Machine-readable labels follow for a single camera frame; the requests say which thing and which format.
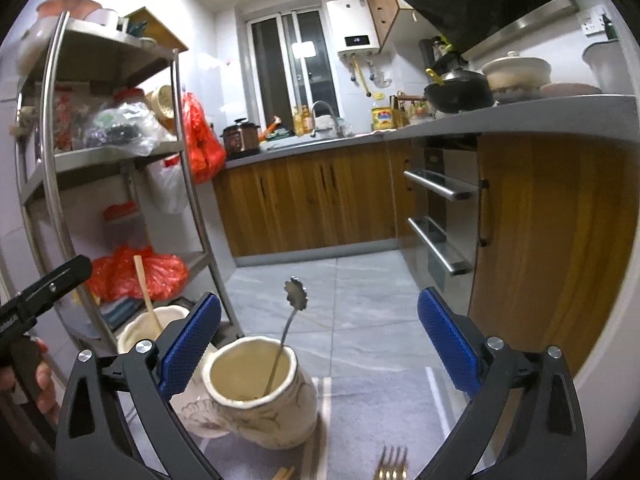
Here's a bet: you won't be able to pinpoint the stainless steel shelf rack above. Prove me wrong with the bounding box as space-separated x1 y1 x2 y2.
10 12 226 350

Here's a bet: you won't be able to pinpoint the wooden base cabinets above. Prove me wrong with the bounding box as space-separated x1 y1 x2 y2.
214 133 639 376

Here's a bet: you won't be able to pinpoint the electric pressure cooker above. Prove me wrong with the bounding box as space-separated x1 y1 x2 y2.
222 118 260 159

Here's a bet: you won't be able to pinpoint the grey striped table mat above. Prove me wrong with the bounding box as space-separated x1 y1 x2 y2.
119 365 497 480

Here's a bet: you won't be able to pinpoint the black wok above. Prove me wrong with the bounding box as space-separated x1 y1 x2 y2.
424 68 495 114

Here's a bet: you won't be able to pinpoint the window with metal frame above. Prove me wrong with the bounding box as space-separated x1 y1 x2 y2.
247 8 338 136

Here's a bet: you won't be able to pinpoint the yellow oil bottle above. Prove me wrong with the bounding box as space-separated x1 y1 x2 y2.
371 92 395 131

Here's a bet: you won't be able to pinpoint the red hanging plastic bag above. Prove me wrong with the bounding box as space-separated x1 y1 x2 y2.
182 92 226 184

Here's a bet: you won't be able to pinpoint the white hanging plastic bag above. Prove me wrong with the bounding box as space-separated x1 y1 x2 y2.
145 155 188 214

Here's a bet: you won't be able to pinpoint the built-in steel oven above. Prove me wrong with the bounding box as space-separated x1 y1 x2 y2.
400 134 480 315

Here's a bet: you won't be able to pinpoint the gold fork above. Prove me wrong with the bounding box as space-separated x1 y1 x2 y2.
373 445 408 480

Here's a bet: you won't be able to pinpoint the white water heater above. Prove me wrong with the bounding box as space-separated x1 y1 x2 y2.
326 0 380 55

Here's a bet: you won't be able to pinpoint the clear bag on shelf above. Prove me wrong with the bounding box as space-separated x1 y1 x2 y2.
82 102 177 156

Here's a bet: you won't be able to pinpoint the kitchen faucet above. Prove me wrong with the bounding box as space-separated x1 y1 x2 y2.
311 100 345 139

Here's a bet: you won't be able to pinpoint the red plastic bag on shelf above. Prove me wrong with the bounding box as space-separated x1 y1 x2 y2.
86 245 190 304

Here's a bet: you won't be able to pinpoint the person left hand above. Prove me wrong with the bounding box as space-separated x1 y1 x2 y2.
1 336 60 425

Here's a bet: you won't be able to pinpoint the silver flower-end spoon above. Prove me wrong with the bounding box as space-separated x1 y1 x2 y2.
264 276 308 394

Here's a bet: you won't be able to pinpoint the red lid plastic container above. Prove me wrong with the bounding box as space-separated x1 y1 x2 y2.
103 200 148 249

